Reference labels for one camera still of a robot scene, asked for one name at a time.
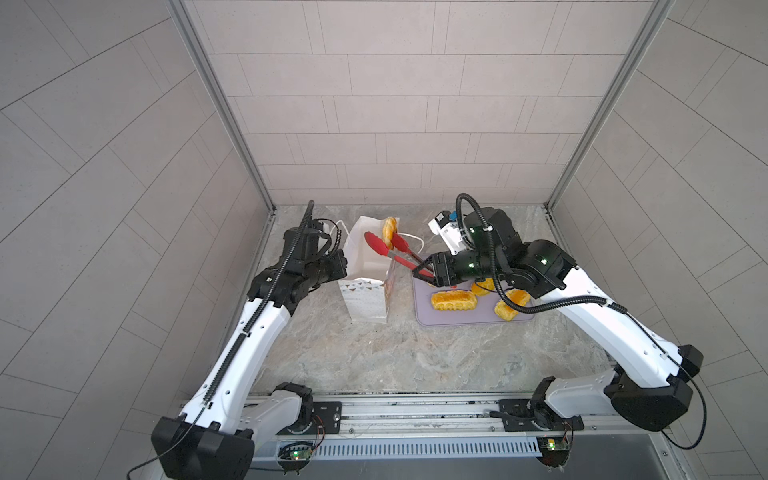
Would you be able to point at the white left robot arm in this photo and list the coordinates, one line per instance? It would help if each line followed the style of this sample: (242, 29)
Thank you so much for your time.
(217, 433)

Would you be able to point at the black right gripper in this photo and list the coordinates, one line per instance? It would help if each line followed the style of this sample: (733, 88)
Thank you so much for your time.
(437, 265)

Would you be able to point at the right circuit board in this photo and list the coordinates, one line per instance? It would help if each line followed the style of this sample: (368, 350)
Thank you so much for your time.
(555, 452)

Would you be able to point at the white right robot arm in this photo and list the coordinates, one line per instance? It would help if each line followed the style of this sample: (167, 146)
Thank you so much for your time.
(652, 383)

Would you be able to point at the white cartoon paper bag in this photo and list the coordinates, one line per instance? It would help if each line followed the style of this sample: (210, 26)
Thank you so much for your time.
(367, 288)

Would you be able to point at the circuit board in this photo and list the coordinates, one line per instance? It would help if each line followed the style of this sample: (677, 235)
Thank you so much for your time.
(555, 452)
(300, 451)

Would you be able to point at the aluminium corner post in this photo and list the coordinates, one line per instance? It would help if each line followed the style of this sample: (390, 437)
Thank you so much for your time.
(647, 32)
(192, 40)

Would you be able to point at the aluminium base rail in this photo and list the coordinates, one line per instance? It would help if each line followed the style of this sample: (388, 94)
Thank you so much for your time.
(361, 427)

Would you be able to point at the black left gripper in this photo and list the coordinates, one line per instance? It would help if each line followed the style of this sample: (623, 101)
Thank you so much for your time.
(337, 267)

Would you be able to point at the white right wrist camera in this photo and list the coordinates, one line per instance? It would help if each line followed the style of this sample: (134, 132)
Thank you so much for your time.
(444, 225)

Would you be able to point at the aluminium corner post left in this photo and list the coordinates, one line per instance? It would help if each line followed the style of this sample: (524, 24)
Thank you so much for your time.
(192, 40)

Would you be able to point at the aluminium corner post right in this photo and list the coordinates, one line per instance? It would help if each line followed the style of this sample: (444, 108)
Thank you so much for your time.
(647, 32)

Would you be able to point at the left circuit board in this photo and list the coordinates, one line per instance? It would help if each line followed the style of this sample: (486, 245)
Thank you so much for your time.
(300, 451)

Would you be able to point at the ring-shaped braided bread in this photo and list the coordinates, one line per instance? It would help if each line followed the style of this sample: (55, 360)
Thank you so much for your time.
(389, 229)

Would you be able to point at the lilac plastic tray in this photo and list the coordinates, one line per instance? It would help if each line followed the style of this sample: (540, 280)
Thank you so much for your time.
(427, 316)

